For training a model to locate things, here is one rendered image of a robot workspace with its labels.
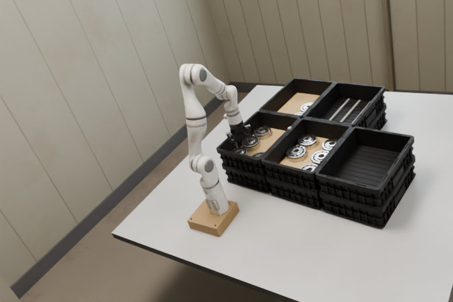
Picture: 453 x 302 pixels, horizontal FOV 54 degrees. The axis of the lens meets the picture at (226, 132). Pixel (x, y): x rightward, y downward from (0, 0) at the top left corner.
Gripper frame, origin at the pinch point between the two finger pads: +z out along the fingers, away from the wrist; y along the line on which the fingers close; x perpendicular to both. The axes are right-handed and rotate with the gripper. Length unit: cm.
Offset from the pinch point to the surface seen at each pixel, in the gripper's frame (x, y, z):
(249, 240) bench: -48, -15, 21
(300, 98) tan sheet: 38, 47, 9
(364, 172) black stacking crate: -46, 45, 8
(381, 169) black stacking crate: -49, 53, 8
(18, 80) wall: 105, -122, -41
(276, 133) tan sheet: 9.6, 21.0, 8.3
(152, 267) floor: 31, -81, 91
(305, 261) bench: -71, 4, 21
